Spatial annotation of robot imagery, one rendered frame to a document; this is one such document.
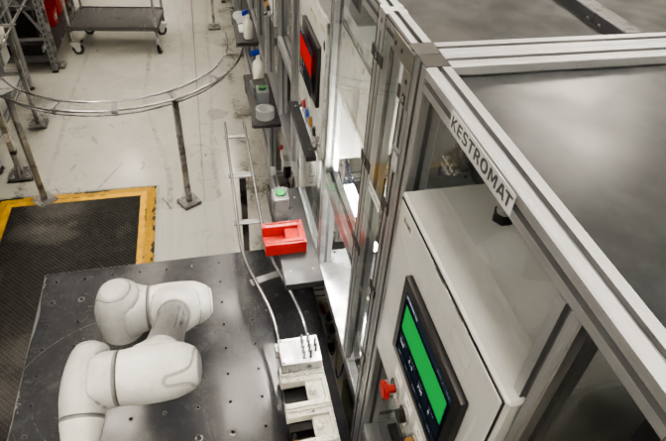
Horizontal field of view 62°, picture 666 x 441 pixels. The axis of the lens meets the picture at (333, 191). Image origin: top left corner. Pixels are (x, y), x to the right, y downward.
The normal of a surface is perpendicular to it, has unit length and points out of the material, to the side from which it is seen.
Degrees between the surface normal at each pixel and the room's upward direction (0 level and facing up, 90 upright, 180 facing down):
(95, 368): 13
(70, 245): 0
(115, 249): 0
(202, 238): 0
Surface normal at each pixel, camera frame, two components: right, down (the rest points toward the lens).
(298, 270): 0.05, -0.77
